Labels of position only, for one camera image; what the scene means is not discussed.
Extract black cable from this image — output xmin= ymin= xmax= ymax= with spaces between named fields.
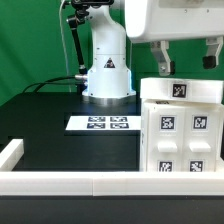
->
xmin=21 ymin=75 xmax=88 ymax=94

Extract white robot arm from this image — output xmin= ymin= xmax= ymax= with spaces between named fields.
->
xmin=82 ymin=0 xmax=224 ymax=104

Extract white cable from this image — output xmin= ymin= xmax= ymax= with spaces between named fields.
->
xmin=58 ymin=0 xmax=73 ymax=94

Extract white U-shaped fence frame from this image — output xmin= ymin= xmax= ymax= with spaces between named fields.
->
xmin=0 ymin=139 xmax=224 ymax=196

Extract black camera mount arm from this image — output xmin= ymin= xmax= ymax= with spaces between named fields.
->
xmin=67 ymin=0 xmax=114 ymax=75

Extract white cabinet body box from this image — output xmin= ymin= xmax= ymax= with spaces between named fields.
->
xmin=140 ymin=100 xmax=224 ymax=172

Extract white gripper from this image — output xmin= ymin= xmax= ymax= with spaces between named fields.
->
xmin=125 ymin=0 xmax=224 ymax=76

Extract white cabinet top block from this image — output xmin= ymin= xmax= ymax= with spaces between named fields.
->
xmin=140 ymin=77 xmax=224 ymax=104

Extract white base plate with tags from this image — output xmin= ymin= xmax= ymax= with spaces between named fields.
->
xmin=66 ymin=116 xmax=141 ymax=131

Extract white cabinet door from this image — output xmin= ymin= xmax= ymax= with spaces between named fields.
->
xmin=182 ymin=108 xmax=216 ymax=172
xmin=154 ymin=109 xmax=183 ymax=172

